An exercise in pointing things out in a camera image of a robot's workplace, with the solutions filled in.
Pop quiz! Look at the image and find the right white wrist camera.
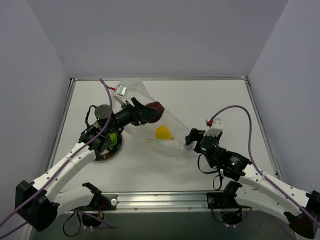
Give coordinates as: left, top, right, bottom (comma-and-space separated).
203, 118, 224, 137

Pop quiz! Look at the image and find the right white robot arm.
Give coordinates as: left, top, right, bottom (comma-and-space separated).
185, 128, 320, 239

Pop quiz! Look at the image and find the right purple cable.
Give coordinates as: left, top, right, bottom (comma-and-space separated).
209, 104, 320, 226

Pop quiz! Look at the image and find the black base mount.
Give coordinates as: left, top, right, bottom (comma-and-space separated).
82, 182, 118, 211
206, 191, 250, 210

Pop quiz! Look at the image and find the clear plastic bag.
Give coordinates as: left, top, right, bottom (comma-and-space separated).
112, 79, 196, 157

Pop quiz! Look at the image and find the round plate with dark rim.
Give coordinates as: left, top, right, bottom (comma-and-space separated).
94, 133, 123, 162

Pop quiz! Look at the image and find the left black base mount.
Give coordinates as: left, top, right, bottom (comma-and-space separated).
82, 182, 118, 211

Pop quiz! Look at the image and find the aluminium front rail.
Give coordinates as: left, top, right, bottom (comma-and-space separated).
27, 188, 300, 213

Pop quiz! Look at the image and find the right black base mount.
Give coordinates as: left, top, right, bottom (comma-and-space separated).
206, 191, 250, 210

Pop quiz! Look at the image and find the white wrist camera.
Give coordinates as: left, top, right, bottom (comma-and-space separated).
203, 118, 224, 137
113, 84, 129, 106

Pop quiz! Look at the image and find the green fake lime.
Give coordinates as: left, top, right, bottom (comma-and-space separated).
107, 132, 118, 149

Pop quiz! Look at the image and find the dark red fake fruit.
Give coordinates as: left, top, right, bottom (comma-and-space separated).
145, 101, 165, 118

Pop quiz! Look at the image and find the yellow fake lemon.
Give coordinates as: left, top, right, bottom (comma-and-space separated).
155, 125, 173, 140

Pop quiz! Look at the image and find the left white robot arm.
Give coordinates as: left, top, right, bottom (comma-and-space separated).
15, 97, 165, 232

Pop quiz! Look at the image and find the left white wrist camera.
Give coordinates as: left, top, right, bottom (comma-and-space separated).
113, 84, 129, 106

